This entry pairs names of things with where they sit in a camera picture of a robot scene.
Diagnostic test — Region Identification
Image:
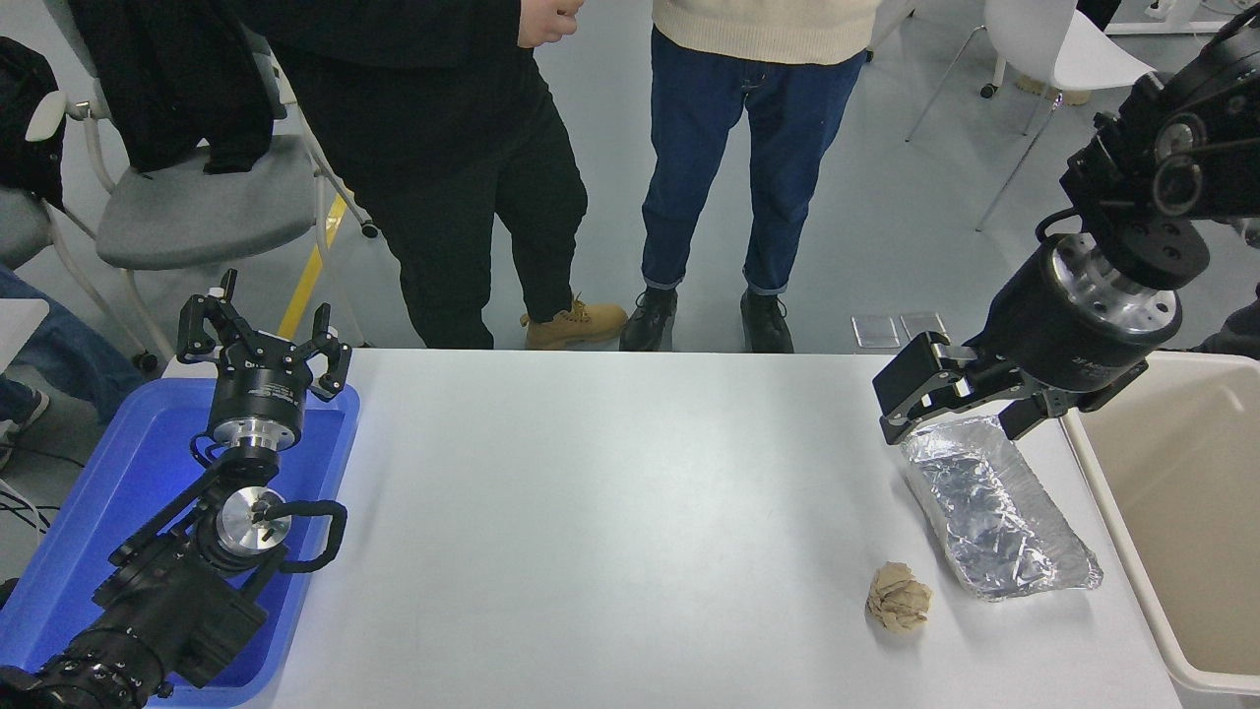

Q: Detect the large pale bin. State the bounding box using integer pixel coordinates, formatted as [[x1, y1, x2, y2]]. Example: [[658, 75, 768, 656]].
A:
[[1059, 352, 1260, 695]]

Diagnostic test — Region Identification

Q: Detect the black floor cable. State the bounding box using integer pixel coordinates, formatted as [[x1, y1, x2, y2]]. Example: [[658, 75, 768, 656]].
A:
[[0, 481, 60, 538], [10, 445, 90, 470]]

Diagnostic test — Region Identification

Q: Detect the white side table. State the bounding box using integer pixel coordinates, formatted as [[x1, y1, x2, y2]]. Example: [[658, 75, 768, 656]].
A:
[[0, 298, 50, 375]]

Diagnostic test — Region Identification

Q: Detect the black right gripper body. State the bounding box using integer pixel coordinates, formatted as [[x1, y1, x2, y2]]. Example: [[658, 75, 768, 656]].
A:
[[973, 242, 1182, 395]]

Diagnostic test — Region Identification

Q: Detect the white furniture base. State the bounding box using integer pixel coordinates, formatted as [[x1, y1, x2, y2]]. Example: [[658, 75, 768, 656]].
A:
[[1104, 0, 1239, 36]]

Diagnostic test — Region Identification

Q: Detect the grey padded chair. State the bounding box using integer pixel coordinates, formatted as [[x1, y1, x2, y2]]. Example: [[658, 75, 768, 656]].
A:
[[25, 0, 380, 373], [0, 185, 60, 272]]

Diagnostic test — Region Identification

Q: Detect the black bag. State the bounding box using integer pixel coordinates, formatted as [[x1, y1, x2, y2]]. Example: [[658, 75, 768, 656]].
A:
[[0, 37, 68, 210]]

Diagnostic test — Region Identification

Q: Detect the crumpled tan paper ball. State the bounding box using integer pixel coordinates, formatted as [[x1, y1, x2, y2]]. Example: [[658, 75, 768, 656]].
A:
[[866, 561, 933, 634]]

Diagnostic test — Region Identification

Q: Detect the person's left hand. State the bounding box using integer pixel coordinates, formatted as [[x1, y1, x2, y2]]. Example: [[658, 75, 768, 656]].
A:
[[517, 0, 587, 49]]

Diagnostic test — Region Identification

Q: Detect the silver foil tray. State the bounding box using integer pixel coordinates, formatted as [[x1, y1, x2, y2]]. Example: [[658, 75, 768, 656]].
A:
[[899, 414, 1103, 602]]

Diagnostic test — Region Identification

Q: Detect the blue plastic tray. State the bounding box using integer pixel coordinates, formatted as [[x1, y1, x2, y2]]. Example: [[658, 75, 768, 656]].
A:
[[0, 377, 360, 708]]

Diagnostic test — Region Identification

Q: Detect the black jacket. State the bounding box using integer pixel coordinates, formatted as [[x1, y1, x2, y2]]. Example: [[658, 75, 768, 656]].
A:
[[69, 0, 277, 176]]

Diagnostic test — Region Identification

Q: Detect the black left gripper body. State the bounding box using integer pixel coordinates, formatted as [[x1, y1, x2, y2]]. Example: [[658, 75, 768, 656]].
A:
[[207, 333, 316, 429]]

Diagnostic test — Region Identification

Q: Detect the white plastic chair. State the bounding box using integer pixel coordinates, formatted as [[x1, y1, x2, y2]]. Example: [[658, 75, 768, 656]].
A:
[[906, 0, 1158, 232]]

